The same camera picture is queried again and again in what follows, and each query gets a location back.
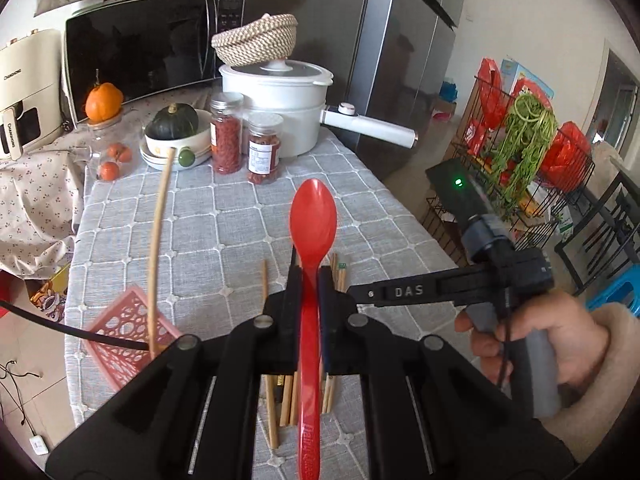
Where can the red plastic spoon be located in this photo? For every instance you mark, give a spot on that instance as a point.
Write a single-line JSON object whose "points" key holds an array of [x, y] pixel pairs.
{"points": [[312, 220]]}

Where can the cardboard box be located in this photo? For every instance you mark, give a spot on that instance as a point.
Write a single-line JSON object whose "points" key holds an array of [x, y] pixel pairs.
{"points": [[445, 109]]}

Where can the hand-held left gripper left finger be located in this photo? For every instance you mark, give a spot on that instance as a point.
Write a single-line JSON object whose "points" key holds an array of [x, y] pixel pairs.
{"points": [[282, 330]]}

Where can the green leafy vegetables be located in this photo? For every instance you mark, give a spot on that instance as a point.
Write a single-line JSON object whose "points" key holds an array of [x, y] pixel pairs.
{"points": [[525, 145]]}

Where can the large orange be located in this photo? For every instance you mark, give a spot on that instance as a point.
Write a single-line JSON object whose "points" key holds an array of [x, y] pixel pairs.
{"points": [[103, 102]]}

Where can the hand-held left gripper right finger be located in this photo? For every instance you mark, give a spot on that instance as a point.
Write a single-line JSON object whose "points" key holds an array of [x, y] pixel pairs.
{"points": [[337, 335]]}

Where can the jar of red goji berries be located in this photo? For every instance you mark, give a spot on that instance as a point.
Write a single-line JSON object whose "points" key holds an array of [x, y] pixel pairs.
{"points": [[226, 140]]}

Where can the white power adapter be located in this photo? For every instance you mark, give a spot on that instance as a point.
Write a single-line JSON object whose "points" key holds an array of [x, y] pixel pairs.
{"points": [[38, 443]]}

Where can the black microwave oven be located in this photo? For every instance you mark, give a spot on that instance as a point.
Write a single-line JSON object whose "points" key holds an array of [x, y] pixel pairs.
{"points": [[140, 55]]}

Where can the clear glass jar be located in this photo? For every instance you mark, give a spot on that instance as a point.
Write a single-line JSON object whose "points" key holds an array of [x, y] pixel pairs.
{"points": [[100, 140]]}

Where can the pile of wooden chopsticks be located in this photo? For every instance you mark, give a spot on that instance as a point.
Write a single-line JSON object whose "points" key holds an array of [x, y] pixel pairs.
{"points": [[285, 400]]}

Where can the blue plastic stool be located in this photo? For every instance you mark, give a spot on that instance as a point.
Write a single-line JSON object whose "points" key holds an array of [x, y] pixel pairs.
{"points": [[617, 290]]}

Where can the grey refrigerator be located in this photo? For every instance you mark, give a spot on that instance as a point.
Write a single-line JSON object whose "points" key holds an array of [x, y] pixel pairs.
{"points": [[400, 60]]}

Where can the person's right forearm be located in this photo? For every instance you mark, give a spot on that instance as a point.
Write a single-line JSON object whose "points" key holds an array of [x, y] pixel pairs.
{"points": [[610, 410]]}

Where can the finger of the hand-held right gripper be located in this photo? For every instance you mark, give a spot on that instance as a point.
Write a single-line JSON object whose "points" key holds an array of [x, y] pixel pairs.
{"points": [[362, 294]]}

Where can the colourful printed box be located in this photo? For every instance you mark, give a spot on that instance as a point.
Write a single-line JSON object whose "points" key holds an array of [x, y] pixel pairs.
{"points": [[512, 72]]}

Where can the red plastic bag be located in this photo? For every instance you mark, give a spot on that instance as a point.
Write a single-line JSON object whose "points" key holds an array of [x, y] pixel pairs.
{"points": [[492, 95], [565, 155]]}

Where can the floral cloth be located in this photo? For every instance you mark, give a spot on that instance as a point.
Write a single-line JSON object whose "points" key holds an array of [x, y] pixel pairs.
{"points": [[40, 200]]}

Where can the black chair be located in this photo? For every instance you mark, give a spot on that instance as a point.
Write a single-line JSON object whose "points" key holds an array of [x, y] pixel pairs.
{"points": [[605, 220]]}

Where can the red snack packet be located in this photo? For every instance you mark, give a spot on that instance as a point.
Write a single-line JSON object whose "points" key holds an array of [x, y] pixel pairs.
{"points": [[475, 137]]}

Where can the colourful printed bag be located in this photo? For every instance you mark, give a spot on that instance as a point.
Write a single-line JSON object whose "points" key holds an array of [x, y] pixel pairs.
{"points": [[50, 295]]}

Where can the small tangerine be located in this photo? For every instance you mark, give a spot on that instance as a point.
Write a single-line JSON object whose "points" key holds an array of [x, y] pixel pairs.
{"points": [[120, 153], [109, 170]]}

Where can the white electric pot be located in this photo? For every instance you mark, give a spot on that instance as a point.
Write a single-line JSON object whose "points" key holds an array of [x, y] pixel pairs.
{"points": [[295, 120]]}

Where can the cream air fryer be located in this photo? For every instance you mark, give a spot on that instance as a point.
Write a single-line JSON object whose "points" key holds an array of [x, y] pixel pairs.
{"points": [[25, 85]]}

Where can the green kabocha pumpkin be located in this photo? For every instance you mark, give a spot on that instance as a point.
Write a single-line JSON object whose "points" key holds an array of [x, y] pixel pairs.
{"points": [[175, 122]]}

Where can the white plate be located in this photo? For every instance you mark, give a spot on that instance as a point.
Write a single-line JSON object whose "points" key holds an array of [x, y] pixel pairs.
{"points": [[150, 162]]}

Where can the labelled jar of dried fruit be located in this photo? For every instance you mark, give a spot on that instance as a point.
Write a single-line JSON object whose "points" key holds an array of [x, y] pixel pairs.
{"points": [[264, 155]]}

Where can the white pot lid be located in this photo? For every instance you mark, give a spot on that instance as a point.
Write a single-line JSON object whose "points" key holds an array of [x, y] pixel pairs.
{"points": [[280, 71]]}

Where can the person's right hand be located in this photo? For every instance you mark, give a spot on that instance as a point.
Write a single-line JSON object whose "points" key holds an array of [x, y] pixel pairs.
{"points": [[580, 340]]}

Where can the pink plastic basket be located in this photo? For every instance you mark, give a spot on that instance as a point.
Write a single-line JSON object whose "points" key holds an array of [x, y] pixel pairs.
{"points": [[114, 310]]}

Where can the grey checked tablecloth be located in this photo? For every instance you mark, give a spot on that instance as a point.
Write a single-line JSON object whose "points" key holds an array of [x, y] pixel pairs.
{"points": [[240, 220]]}

